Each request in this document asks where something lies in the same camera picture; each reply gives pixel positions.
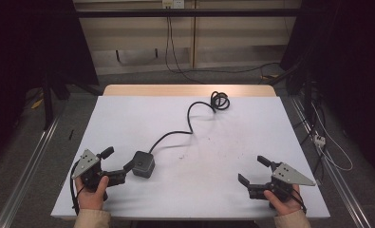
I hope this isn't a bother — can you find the black metal stand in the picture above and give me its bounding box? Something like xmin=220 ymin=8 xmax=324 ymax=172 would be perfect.
xmin=42 ymin=70 xmax=56 ymax=131

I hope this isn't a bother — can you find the black horizontal bar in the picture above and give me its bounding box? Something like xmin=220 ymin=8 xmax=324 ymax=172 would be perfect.
xmin=75 ymin=8 xmax=304 ymax=18

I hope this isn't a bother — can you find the person's right hand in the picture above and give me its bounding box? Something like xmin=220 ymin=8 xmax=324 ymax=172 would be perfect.
xmin=263 ymin=184 xmax=304 ymax=217

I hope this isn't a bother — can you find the black hanging wall cable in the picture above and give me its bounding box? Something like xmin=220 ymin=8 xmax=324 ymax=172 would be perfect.
xmin=164 ymin=8 xmax=282 ymax=86

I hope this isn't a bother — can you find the black curtain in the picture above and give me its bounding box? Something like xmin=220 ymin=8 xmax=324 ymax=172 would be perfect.
xmin=279 ymin=0 xmax=375 ymax=183
xmin=0 ymin=0 xmax=100 ymax=170

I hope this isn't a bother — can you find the white floor cable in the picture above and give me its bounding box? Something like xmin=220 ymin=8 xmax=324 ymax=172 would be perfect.
xmin=310 ymin=102 xmax=354 ymax=173

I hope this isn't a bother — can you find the left hand-held gripper cable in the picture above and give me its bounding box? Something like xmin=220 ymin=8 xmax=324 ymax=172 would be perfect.
xmin=68 ymin=160 xmax=83 ymax=217

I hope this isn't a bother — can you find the hand-held gripper cable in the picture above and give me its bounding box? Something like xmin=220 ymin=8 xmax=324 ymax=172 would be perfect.
xmin=68 ymin=160 xmax=83 ymax=217
xmin=289 ymin=187 xmax=308 ymax=215

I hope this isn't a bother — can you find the black adapter cable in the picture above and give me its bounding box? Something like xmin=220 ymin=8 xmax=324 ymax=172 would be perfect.
xmin=148 ymin=90 xmax=231 ymax=155

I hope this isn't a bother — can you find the white power strip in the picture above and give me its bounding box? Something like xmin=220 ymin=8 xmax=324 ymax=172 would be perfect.
xmin=313 ymin=134 xmax=328 ymax=149

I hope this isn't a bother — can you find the white wall socket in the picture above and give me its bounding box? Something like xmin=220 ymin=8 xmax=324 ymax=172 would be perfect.
xmin=161 ymin=0 xmax=186 ymax=10

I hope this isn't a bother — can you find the wooden table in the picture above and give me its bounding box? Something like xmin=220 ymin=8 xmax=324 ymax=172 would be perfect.
xmin=102 ymin=84 xmax=277 ymax=98

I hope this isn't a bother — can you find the aluminium floor rail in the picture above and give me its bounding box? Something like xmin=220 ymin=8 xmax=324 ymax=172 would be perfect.
xmin=290 ymin=95 xmax=372 ymax=228
xmin=0 ymin=115 xmax=62 ymax=228

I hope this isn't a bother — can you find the black cube power adapter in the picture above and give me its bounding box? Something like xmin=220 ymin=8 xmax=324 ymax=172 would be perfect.
xmin=131 ymin=150 xmax=156 ymax=180

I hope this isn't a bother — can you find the white table sheet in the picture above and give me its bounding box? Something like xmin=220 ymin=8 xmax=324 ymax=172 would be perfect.
xmin=50 ymin=94 xmax=331 ymax=220

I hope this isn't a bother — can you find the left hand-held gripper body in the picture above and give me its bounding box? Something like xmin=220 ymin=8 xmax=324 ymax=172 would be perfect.
xmin=71 ymin=148 xmax=127 ymax=193

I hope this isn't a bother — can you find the right hand-held gripper cable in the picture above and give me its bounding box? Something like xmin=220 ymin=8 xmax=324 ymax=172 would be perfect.
xmin=289 ymin=187 xmax=308 ymax=215

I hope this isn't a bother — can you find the person's left hand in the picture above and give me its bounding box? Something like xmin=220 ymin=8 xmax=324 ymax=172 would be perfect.
xmin=75 ymin=175 xmax=110 ymax=212

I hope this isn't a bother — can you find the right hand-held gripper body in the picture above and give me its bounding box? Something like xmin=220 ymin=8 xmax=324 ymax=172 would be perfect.
xmin=247 ymin=161 xmax=316 ymax=202

